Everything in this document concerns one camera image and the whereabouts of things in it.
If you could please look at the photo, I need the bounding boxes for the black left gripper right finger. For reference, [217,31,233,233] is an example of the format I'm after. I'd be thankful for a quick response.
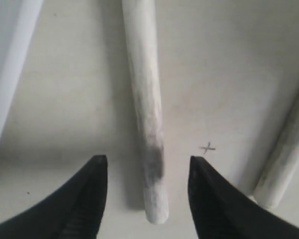
[188,156,299,239]

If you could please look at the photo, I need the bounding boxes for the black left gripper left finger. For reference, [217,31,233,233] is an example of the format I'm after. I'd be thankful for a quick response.
[0,155,107,239]

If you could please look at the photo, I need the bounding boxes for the white wooden drumstick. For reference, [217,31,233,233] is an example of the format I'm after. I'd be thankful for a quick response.
[253,94,299,209]
[122,0,169,225]

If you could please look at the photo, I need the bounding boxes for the white rectangular plastic tray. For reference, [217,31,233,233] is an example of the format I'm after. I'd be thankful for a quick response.
[0,0,43,138]

